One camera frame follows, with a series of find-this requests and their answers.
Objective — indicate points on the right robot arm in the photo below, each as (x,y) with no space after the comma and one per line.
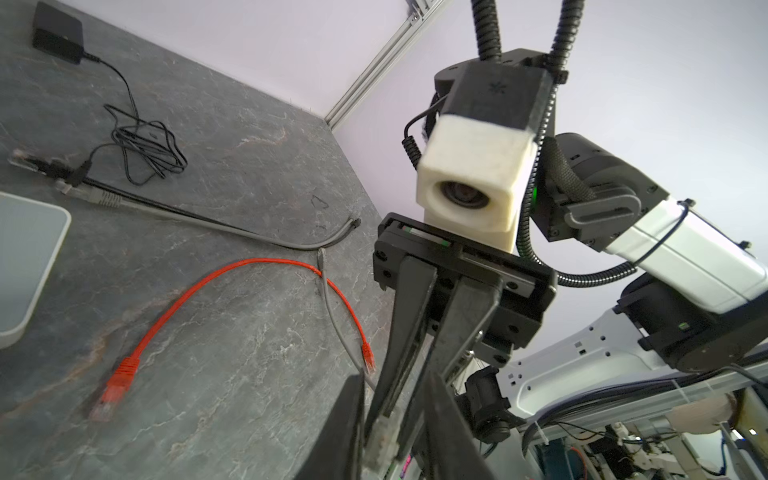
(699,298)

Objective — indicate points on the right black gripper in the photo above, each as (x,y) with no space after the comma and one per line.
(410,257)

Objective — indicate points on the far white network switch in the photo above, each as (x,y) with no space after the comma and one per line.
(32,233)

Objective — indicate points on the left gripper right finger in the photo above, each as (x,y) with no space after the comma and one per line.
(450,450)

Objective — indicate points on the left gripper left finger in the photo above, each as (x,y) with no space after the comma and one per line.
(337,452)

